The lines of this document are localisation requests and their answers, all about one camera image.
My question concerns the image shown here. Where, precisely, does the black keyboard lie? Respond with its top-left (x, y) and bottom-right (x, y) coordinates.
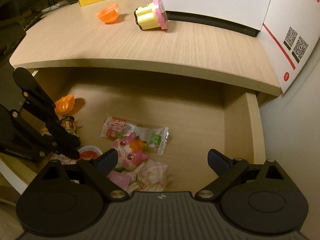
top-left (0, 20), bottom-right (26, 61)

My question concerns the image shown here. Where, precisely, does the yellow pink toy cake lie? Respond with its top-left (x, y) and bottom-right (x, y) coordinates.
top-left (134, 0), bottom-right (168, 30)

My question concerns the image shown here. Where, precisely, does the red round paddle snack pack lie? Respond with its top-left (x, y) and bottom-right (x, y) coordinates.
top-left (51, 145), bottom-right (103, 165)

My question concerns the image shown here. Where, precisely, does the orange plastic capsule half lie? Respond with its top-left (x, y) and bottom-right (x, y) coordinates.
top-left (95, 3), bottom-right (119, 24)

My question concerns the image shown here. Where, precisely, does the pink pig figurine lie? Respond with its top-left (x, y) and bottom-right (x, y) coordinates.
top-left (112, 132), bottom-right (149, 171)

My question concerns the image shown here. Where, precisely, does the clear red snack wrapper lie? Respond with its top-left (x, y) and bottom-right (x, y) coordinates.
top-left (99, 114), bottom-right (170, 155)

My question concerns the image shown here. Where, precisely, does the pink card packet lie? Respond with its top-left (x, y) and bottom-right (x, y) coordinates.
top-left (107, 171), bottom-right (131, 191)

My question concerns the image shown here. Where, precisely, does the white aigo computer case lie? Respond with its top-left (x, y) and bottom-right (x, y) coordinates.
top-left (162, 0), bottom-right (270, 37)

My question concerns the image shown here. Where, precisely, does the black white doll keychain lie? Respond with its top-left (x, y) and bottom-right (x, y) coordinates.
top-left (39, 115), bottom-right (83, 138)

